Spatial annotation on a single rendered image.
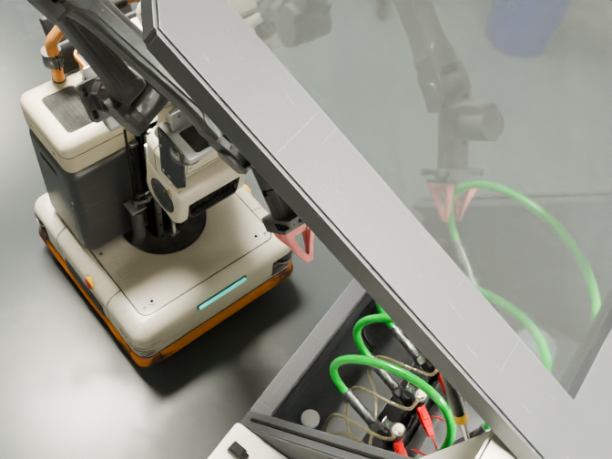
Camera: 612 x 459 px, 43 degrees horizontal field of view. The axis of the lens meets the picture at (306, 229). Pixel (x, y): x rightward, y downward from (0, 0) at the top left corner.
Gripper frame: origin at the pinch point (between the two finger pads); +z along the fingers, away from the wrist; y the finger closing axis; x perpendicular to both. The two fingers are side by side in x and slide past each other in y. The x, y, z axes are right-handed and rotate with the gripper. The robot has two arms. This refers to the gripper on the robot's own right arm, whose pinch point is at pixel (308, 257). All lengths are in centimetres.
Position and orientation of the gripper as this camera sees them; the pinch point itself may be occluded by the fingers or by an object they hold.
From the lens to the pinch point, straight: 138.0
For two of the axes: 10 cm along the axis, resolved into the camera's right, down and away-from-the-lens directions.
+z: 3.8, 8.8, 3.0
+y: 5.1, 0.7, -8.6
